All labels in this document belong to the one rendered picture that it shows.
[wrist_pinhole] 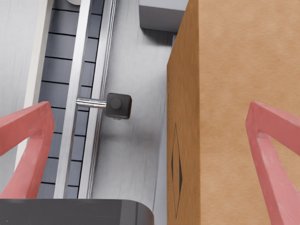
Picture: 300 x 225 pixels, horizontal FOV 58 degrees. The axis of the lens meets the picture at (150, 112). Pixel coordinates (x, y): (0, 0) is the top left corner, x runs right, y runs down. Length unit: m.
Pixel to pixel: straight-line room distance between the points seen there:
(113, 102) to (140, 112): 0.17
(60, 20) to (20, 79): 0.13
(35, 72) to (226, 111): 0.30
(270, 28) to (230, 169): 0.10
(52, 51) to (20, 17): 0.12
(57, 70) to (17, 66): 0.10
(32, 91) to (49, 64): 0.06
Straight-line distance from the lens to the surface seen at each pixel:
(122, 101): 0.33
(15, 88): 0.52
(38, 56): 0.42
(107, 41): 0.45
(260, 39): 0.20
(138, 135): 0.47
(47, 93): 0.45
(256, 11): 0.21
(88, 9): 0.38
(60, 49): 0.46
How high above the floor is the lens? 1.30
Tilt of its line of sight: 86 degrees down
